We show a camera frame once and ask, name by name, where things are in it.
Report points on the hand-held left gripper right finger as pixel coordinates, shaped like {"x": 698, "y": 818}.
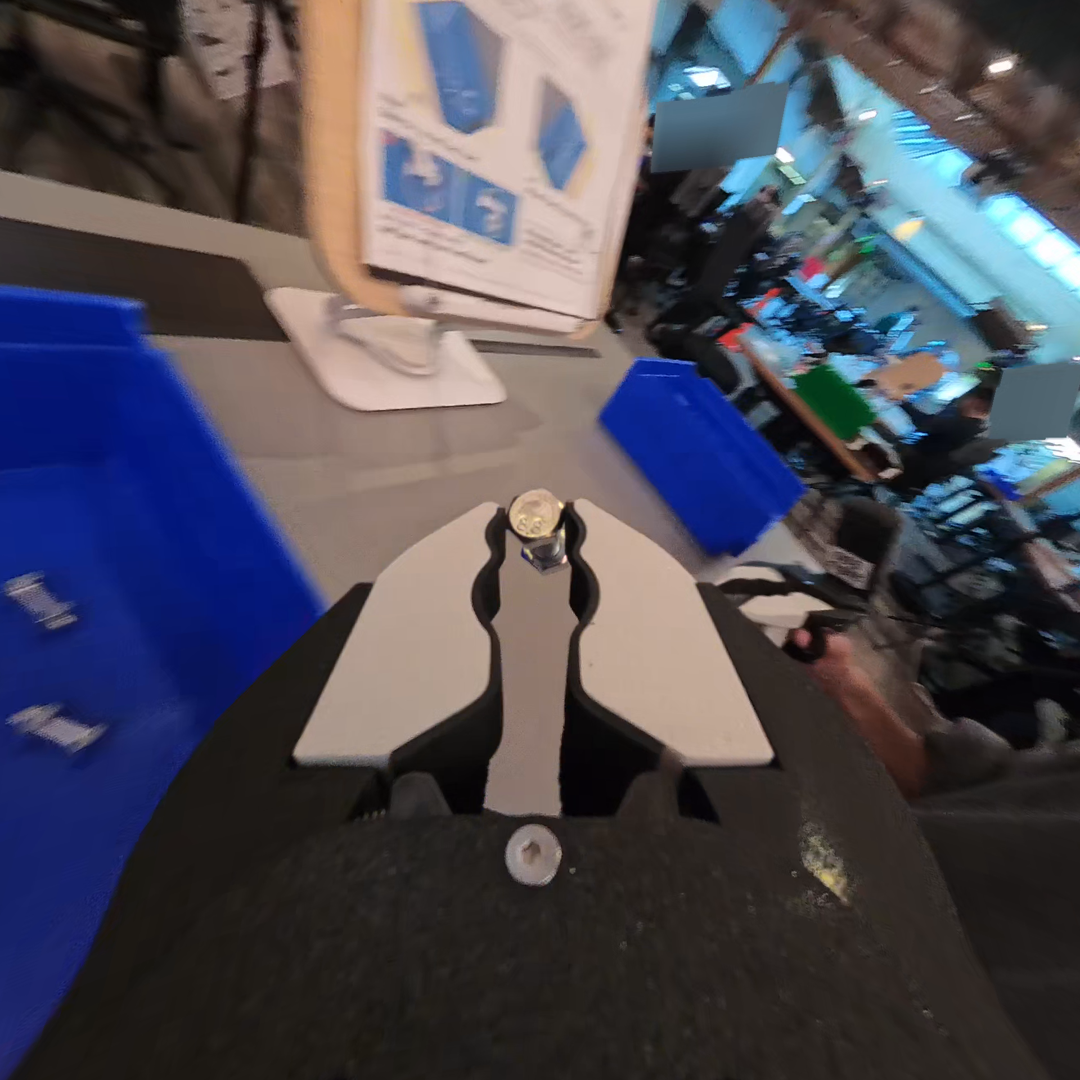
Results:
{"x": 675, "y": 667}

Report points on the person's right forearm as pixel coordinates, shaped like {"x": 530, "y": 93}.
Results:
{"x": 996, "y": 760}

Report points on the blue plastic bin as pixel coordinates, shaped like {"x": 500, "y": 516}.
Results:
{"x": 135, "y": 507}
{"x": 701, "y": 456}

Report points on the grey desk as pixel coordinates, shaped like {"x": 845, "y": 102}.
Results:
{"x": 422, "y": 456}

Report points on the person's right hand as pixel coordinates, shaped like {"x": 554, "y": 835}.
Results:
{"x": 869, "y": 701}

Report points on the green crate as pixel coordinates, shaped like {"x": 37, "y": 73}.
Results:
{"x": 836, "y": 402}

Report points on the person's dark clothing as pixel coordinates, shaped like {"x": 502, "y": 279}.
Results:
{"x": 1013, "y": 945}

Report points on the printed instruction sheet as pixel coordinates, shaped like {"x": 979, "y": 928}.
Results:
{"x": 507, "y": 135}

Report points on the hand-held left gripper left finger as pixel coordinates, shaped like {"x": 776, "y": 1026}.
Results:
{"x": 397, "y": 667}

